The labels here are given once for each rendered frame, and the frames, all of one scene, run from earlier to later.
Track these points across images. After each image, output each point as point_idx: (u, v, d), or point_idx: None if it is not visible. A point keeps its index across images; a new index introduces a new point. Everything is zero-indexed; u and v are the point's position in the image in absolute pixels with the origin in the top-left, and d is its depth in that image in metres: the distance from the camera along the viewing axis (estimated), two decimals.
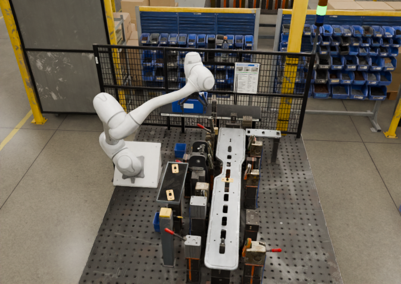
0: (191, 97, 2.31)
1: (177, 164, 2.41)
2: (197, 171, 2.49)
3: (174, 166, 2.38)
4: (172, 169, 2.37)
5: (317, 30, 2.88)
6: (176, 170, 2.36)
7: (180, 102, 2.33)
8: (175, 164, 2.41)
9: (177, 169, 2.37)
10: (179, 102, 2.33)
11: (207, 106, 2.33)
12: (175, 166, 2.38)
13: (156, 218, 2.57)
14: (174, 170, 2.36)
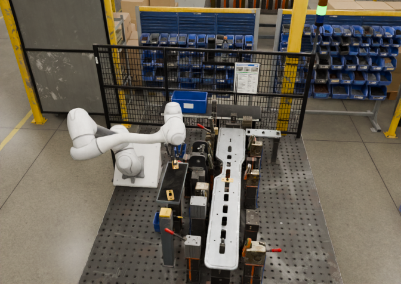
0: (172, 145, 2.26)
1: None
2: (197, 171, 2.49)
3: (174, 163, 2.36)
4: (172, 166, 2.35)
5: (317, 30, 2.88)
6: (176, 167, 2.34)
7: (169, 153, 2.29)
8: (175, 160, 2.40)
9: (177, 166, 2.35)
10: (168, 153, 2.29)
11: (179, 155, 2.31)
12: (175, 163, 2.36)
13: (156, 218, 2.57)
14: (174, 166, 2.34)
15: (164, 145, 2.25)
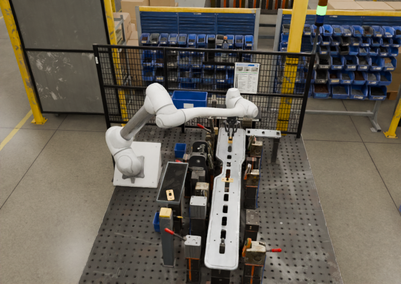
0: (230, 123, 2.80)
1: (233, 137, 2.93)
2: (197, 171, 2.49)
3: (230, 138, 2.90)
4: (228, 141, 2.89)
5: (317, 30, 2.88)
6: (231, 142, 2.88)
7: (226, 129, 2.84)
8: (231, 136, 2.93)
9: (232, 141, 2.89)
10: (225, 129, 2.84)
11: (235, 132, 2.84)
12: (231, 138, 2.90)
13: (156, 218, 2.57)
14: (229, 141, 2.88)
15: (224, 123, 2.80)
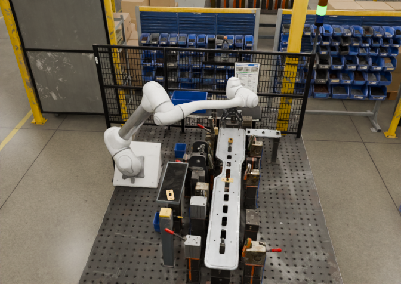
0: (230, 114, 2.76)
1: (233, 138, 2.93)
2: (197, 171, 2.49)
3: (230, 138, 2.90)
4: (228, 140, 2.89)
5: (317, 30, 2.88)
6: (231, 141, 2.87)
7: (222, 118, 2.78)
8: (231, 138, 2.94)
9: (232, 141, 2.89)
10: (221, 118, 2.79)
11: (242, 122, 2.78)
12: (231, 138, 2.90)
13: (156, 218, 2.57)
14: (230, 141, 2.88)
15: (223, 111, 2.75)
